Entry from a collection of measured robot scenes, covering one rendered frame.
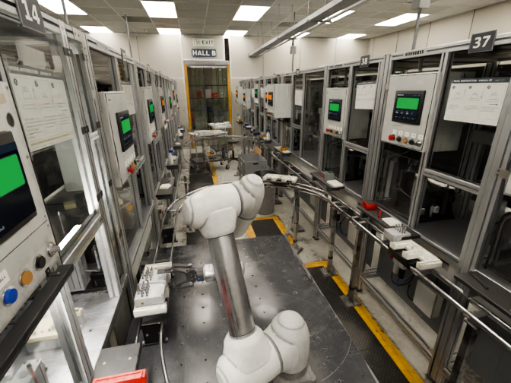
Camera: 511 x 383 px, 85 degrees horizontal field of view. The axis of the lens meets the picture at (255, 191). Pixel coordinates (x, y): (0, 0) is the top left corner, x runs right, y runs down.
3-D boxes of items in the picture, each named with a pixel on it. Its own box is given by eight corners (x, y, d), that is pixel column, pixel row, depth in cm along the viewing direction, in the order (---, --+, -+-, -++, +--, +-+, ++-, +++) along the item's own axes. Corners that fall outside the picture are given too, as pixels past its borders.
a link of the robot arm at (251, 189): (249, 197, 123) (221, 204, 116) (258, 164, 111) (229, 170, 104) (265, 217, 116) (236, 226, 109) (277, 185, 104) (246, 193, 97)
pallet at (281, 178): (262, 185, 314) (262, 176, 311) (266, 181, 326) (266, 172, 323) (294, 188, 302) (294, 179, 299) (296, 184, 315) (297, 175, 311)
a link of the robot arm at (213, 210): (287, 382, 103) (236, 419, 91) (263, 362, 117) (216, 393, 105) (241, 179, 100) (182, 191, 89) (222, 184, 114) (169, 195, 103)
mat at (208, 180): (238, 257, 319) (238, 255, 319) (185, 263, 308) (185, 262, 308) (209, 152, 857) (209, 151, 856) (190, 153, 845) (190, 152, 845)
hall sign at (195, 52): (217, 58, 829) (217, 48, 821) (191, 57, 815) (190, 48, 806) (217, 58, 833) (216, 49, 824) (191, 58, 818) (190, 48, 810)
